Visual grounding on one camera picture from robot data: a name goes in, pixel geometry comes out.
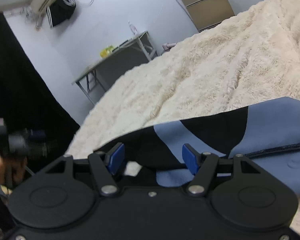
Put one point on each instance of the black curtain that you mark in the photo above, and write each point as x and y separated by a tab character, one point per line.
27	92

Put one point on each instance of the gold refrigerator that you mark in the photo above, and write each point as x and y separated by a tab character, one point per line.
205	2

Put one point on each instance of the flat black device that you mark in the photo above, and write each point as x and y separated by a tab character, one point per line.
123	43

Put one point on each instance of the pink hair dryer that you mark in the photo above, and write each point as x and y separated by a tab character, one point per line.
167	46

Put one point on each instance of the black and blue garment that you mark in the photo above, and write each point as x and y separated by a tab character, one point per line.
215	130

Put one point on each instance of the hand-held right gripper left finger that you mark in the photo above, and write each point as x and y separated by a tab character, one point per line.
116	158

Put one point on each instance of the person's left hand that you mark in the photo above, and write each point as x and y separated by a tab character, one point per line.
0	171

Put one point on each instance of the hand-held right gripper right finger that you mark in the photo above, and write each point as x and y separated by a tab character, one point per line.
190	158

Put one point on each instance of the cream fluffy blanket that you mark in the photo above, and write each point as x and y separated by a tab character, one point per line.
202	67

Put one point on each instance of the grey folding table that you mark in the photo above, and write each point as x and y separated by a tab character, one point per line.
120	65

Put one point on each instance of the black hanging bag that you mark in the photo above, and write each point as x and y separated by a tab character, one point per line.
61	12

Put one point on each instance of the clear plastic bottle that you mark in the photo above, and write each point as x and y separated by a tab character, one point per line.
133	28

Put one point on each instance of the yellow tissue box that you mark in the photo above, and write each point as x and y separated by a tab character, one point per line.
107	51

